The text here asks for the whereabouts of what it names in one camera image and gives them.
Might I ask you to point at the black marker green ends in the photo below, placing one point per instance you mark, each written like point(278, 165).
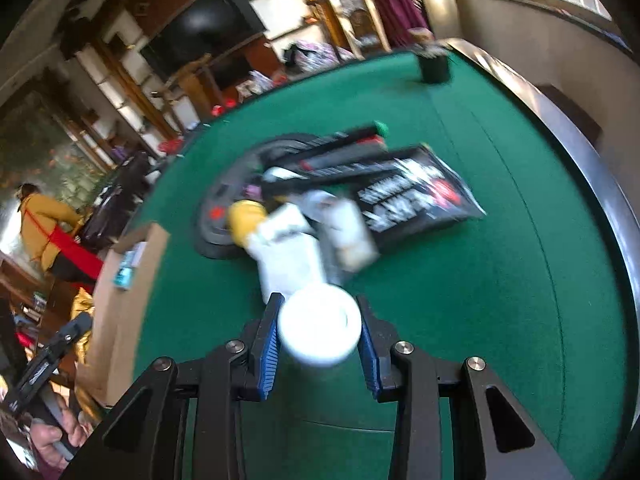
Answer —
point(345, 135)

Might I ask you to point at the grey round table centre panel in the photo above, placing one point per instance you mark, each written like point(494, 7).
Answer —
point(215, 215)

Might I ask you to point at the teal packet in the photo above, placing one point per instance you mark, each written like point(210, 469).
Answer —
point(127, 266)

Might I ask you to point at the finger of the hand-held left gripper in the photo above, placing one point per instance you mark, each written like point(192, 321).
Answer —
point(72, 335)

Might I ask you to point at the person's left hand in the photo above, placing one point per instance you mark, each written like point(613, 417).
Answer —
point(45, 452)

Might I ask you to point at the black television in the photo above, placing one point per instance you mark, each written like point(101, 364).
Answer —
point(200, 25)

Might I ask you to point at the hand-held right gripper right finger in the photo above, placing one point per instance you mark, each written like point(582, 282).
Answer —
point(371, 360)

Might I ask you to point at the floral patterned bag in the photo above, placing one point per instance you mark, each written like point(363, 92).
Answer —
point(312, 52)

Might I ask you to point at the black printed pouch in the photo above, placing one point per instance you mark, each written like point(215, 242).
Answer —
point(415, 195)

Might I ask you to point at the carved wooden chair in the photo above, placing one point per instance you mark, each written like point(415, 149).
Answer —
point(362, 25)

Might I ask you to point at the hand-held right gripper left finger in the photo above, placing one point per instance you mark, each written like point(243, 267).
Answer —
point(267, 355)

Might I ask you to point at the dark marker pen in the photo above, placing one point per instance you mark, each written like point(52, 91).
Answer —
point(335, 167)

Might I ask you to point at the maroon cloth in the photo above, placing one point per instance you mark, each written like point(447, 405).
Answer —
point(397, 5)

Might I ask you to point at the white bottle yellow cap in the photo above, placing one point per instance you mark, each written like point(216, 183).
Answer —
point(285, 250)

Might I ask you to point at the light wooden stand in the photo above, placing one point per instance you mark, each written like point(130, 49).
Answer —
point(187, 90)

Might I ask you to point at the brown cardboard box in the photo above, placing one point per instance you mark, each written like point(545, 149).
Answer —
point(115, 330)

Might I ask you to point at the gold foil wrapper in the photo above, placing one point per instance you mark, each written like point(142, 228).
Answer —
point(85, 310)

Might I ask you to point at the yellow wooden shelf frame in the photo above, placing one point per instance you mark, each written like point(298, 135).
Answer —
point(320, 0)

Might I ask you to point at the white round tape roll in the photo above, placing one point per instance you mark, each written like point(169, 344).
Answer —
point(317, 327)

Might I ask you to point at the small white object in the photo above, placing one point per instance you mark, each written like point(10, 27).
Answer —
point(280, 174)

